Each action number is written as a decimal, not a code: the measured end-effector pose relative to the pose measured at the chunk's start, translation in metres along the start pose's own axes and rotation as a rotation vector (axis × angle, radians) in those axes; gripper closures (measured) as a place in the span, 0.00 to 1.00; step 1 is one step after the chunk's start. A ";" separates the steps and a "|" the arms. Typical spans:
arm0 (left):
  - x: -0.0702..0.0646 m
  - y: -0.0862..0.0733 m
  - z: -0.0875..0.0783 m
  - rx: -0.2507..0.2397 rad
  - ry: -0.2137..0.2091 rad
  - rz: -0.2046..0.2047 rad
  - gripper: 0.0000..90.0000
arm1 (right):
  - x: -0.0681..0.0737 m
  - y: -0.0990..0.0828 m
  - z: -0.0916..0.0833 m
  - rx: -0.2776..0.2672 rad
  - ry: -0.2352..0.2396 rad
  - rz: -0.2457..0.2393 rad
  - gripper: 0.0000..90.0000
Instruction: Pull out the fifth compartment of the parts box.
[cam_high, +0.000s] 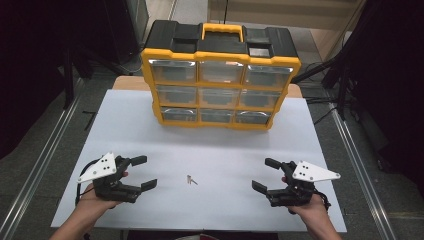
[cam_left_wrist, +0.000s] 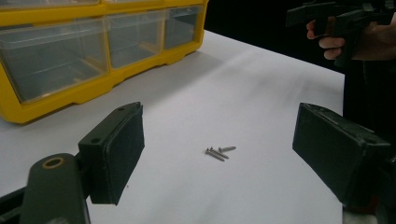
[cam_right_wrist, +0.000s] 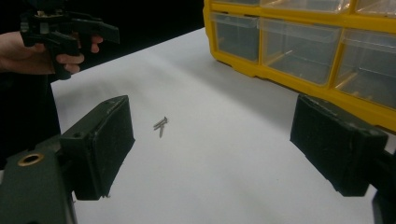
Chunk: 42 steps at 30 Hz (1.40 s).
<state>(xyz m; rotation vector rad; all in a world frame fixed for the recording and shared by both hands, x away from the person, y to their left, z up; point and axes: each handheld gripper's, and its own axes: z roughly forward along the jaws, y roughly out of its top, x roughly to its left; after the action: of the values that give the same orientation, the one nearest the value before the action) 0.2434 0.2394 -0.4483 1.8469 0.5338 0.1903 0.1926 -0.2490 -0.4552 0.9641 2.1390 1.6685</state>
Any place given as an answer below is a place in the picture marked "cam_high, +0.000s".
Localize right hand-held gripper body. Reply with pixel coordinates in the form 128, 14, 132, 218
265, 160, 342, 208

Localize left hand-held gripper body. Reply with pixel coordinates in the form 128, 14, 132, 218
77, 152, 143, 204

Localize clear plastic screw drawer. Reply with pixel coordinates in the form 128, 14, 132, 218
198, 87, 242, 109

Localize yellow black organizer cabinet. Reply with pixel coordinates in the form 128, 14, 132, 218
139, 19, 303, 132

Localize person's left hand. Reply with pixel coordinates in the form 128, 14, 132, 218
75, 190, 123, 218

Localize person's right hand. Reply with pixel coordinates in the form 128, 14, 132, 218
286, 195, 332, 231

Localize black bent metal rod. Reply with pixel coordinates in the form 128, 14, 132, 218
82, 110, 98, 132

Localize white table cover sheet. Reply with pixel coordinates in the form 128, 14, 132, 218
50, 89, 348, 233

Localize black metal stand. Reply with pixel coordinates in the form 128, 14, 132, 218
291, 0, 368, 121
61, 46, 128, 111

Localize grid of clear cabinet drawers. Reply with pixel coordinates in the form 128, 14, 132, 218
148, 59, 295, 126

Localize black curtain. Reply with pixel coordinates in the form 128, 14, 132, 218
346, 0, 424, 194
0, 0, 141, 161

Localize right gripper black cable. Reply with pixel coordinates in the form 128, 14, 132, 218
313, 188, 333, 213

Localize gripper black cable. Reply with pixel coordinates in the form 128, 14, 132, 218
313, 188, 333, 213
75, 159, 103, 206

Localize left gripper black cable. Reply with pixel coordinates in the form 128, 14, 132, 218
75, 159, 103, 206

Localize metal floor rail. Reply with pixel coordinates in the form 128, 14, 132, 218
326, 101, 398, 240
0, 78, 86, 240

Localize black floor cable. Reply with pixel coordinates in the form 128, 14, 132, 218
313, 107, 336, 126
303, 95, 339, 105

